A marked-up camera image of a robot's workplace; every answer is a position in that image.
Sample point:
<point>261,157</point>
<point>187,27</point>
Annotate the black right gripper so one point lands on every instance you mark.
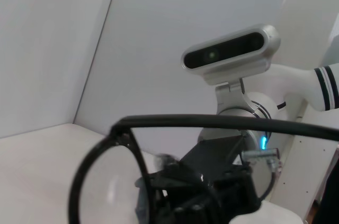
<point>219,163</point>

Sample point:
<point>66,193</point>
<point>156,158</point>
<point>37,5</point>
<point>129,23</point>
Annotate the black glasses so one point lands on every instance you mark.
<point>212,121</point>

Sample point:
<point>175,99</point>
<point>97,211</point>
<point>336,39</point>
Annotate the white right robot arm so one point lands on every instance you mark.
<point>296,81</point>

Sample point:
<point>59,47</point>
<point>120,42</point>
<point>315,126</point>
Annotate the white robot torso panel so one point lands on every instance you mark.
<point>304,171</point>

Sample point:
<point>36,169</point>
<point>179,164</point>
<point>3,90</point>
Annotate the dark background object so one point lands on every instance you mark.
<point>331,197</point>

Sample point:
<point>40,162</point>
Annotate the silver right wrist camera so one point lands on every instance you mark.
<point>227,49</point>

